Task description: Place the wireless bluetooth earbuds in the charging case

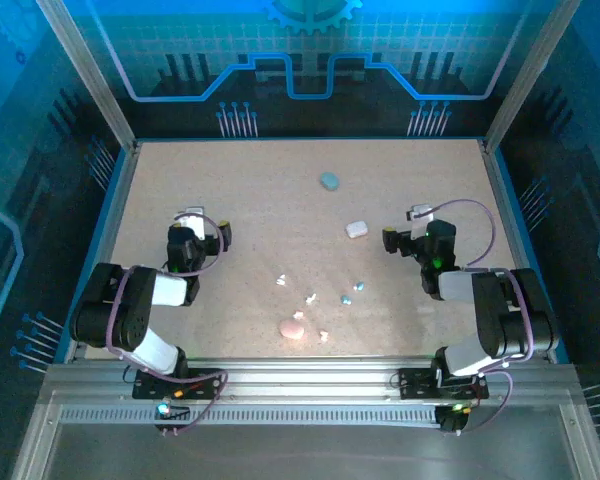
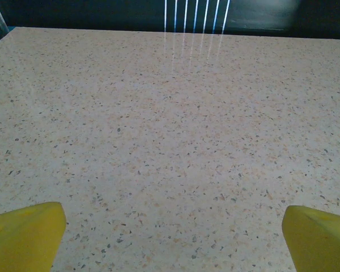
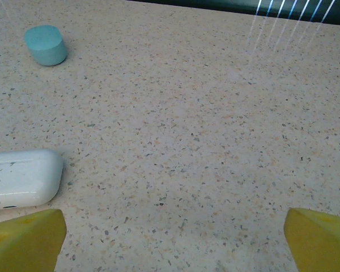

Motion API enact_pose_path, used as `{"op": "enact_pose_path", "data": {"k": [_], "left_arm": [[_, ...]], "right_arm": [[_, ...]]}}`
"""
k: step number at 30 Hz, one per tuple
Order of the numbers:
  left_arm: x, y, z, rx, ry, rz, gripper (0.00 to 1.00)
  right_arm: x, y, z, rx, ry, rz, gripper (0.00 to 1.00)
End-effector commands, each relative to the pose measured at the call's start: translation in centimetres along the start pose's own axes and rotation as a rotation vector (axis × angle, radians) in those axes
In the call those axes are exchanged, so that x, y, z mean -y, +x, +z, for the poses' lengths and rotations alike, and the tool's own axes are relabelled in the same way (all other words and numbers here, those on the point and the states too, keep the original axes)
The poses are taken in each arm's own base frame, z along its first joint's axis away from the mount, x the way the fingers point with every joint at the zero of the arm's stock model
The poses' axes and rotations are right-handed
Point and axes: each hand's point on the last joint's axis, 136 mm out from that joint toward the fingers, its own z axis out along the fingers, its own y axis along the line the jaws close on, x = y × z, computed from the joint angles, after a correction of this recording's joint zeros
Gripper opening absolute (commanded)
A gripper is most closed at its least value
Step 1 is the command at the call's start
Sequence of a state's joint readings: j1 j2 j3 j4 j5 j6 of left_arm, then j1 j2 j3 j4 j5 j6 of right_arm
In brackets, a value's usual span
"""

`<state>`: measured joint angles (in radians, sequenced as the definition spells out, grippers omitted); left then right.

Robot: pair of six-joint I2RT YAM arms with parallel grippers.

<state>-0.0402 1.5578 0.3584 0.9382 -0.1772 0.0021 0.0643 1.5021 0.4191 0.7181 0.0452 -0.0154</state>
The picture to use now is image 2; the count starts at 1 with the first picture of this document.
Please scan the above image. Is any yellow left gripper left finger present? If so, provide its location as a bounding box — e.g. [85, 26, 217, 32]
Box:
[0, 201, 67, 272]

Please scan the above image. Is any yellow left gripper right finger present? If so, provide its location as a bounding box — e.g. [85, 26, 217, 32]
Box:
[282, 205, 340, 272]

